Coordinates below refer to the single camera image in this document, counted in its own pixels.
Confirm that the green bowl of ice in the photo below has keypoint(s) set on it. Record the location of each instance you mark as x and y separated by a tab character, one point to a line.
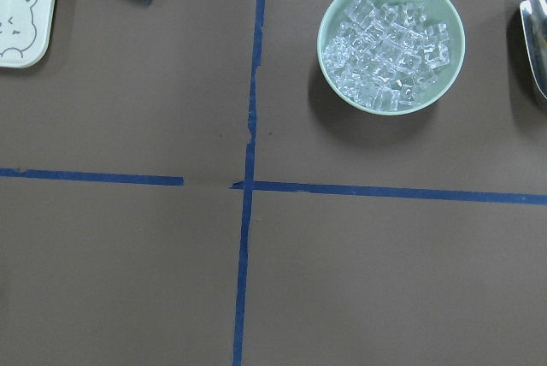
391	57

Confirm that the steel ice scoop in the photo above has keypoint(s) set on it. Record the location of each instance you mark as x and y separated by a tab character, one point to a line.
533	21

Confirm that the cream bear serving tray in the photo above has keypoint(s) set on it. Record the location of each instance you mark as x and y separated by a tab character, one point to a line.
25	31

